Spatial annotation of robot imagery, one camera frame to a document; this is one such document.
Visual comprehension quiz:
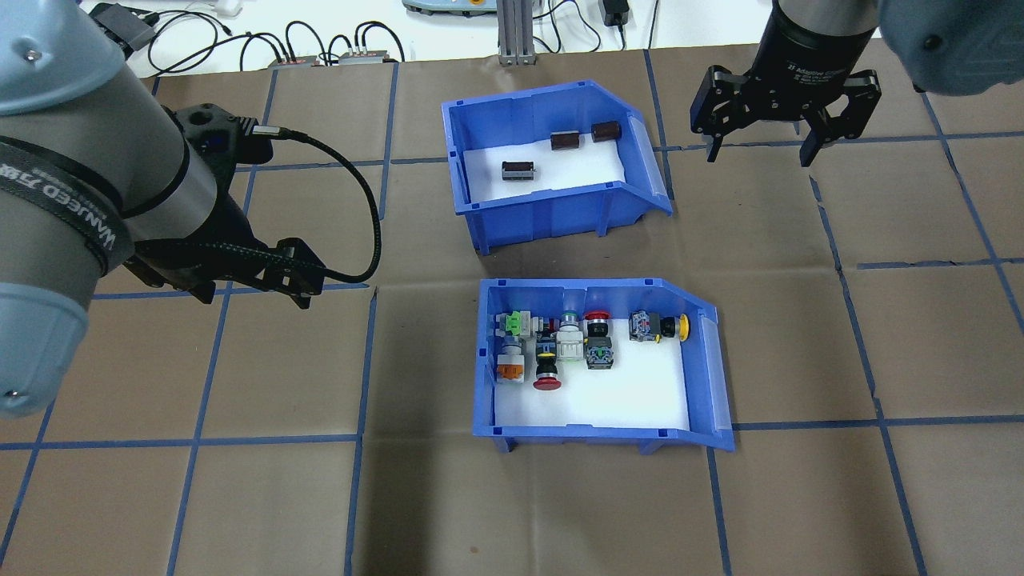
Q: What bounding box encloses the blue plastic battery bin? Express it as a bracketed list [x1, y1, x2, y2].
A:
[442, 78, 673, 255]

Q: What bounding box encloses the blue plastic switch bin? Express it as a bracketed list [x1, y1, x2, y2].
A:
[472, 278, 735, 454]

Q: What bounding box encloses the black box device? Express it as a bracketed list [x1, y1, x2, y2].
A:
[88, 2, 158, 54]

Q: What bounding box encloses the white foam liner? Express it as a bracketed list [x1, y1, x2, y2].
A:
[464, 138, 630, 202]
[492, 308, 694, 432]

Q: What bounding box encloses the yellow button black block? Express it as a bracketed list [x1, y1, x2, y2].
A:
[630, 312, 691, 344]

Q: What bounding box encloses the large red mushroom button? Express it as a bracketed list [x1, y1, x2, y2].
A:
[532, 324, 563, 392]

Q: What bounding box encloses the small red push button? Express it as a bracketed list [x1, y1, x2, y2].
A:
[584, 310, 615, 371]

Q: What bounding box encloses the light blue teach pendant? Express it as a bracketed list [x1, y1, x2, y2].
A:
[402, 0, 497, 18]

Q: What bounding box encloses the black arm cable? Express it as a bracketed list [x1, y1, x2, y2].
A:
[252, 124, 383, 286]

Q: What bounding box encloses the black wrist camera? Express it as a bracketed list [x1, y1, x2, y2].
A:
[172, 102, 261, 185]

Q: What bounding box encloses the aluminium profile post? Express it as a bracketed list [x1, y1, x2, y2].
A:
[498, 0, 538, 66]

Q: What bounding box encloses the black looped cable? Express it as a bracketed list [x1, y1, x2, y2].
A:
[146, 10, 234, 74]

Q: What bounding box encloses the orange white switch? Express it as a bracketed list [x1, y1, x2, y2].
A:
[496, 336, 526, 384]

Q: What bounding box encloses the white switch green contact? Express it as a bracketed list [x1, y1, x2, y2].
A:
[558, 308, 584, 363]

